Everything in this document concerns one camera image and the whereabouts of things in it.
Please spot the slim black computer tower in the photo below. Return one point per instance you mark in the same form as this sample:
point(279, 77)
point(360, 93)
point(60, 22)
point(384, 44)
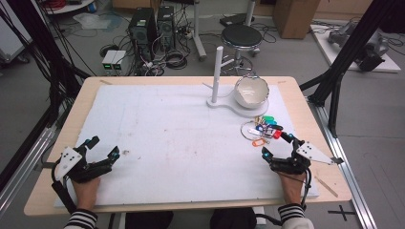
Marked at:
point(166, 27)

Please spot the black round stool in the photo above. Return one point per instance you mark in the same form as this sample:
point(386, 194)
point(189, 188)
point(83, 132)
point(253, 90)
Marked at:
point(242, 35)

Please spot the white table leg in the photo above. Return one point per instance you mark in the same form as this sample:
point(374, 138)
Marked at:
point(259, 216)

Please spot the white bowl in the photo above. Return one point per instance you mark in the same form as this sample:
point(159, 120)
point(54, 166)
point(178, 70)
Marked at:
point(251, 92)

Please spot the cardboard box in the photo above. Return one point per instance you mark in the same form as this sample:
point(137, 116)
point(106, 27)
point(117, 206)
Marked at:
point(294, 17)

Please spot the clear plastic bag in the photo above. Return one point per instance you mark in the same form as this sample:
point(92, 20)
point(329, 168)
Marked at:
point(90, 20)

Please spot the thin wooden stick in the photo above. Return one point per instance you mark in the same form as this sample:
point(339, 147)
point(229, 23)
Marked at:
point(326, 186)

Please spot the person's left hand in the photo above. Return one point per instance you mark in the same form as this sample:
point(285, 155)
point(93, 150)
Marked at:
point(86, 192)

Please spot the white power supply unit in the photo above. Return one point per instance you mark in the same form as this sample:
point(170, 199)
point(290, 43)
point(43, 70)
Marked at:
point(108, 61)
point(119, 61)

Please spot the wooden table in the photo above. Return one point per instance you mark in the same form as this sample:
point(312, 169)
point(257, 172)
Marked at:
point(305, 120)

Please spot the white board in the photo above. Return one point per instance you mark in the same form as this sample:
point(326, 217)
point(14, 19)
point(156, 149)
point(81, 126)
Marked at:
point(328, 52)

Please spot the white desk leg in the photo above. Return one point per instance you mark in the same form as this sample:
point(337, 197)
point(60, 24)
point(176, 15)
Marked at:
point(250, 12)
point(198, 31)

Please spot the person's left leg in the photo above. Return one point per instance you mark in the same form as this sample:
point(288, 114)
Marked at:
point(149, 221)

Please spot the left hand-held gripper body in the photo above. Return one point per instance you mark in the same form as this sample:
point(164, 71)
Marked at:
point(67, 160)

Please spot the white foam mat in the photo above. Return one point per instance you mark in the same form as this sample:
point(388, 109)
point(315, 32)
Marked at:
point(175, 143)

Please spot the black metal frame stand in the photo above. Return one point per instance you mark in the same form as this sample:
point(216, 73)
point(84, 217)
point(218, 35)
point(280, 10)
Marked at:
point(41, 47)
point(347, 54)

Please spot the person's right hand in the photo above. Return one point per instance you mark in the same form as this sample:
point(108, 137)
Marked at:
point(291, 189)

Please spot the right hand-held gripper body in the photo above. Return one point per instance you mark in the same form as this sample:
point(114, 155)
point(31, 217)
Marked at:
point(313, 152)

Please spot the person's leg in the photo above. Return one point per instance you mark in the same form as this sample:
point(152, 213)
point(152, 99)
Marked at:
point(149, 221)
point(234, 219)

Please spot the bunch of keys with coloured tags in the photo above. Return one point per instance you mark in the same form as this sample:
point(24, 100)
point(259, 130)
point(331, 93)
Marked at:
point(266, 129)

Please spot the person's right leg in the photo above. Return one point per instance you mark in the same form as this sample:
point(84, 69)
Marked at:
point(234, 219)

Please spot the large black computer tower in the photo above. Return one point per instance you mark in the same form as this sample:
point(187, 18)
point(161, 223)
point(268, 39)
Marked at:
point(143, 28)

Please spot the aluminium rail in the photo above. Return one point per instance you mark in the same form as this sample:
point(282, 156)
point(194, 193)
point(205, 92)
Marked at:
point(22, 171)
point(350, 178)

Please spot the white stand with post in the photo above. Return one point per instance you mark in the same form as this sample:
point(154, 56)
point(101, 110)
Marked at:
point(217, 73)

